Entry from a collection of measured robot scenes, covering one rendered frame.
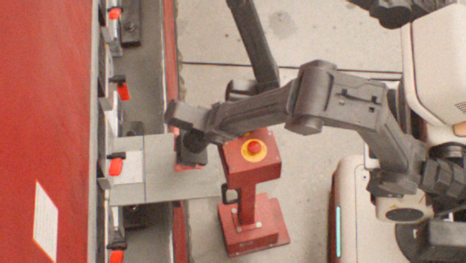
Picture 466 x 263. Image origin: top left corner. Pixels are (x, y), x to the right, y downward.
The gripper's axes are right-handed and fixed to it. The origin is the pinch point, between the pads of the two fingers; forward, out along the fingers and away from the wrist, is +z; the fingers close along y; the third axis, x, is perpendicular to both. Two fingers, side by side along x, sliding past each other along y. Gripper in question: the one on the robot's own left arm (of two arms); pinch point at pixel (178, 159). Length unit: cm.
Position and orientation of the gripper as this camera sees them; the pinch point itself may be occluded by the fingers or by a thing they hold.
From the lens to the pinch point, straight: 153.8
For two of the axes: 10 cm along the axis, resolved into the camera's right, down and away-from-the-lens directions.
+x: 8.8, 1.6, 4.4
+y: 0.9, 8.7, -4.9
